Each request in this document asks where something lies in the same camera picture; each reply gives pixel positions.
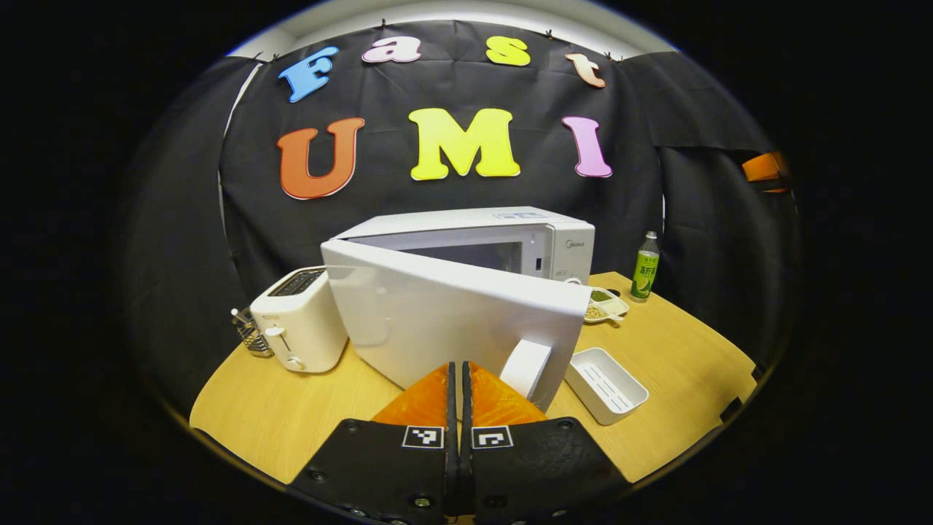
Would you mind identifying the metal wire basket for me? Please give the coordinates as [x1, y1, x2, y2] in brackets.
[231, 308, 275, 358]

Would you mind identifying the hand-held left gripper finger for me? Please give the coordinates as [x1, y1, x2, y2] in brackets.
[288, 361, 458, 525]
[461, 361, 631, 525]

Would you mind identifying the black backdrop cloth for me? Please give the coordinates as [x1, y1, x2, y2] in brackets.
[120, 20, 803, 409]

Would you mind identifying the white microwave oven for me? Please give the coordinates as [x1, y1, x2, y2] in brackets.
[321, 206, 596, 413]

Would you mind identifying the green drink bottle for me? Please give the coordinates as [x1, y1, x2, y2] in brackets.
[631, 231, 660, 302]

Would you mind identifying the white toaster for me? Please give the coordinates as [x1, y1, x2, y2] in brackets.
[249, 267, 349, 374]

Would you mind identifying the white divided dish of grains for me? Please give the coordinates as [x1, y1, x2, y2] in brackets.
[583, 287, 630, 324]

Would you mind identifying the white rectangular dish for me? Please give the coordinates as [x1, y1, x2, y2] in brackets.
[565, 347, 649, 426]

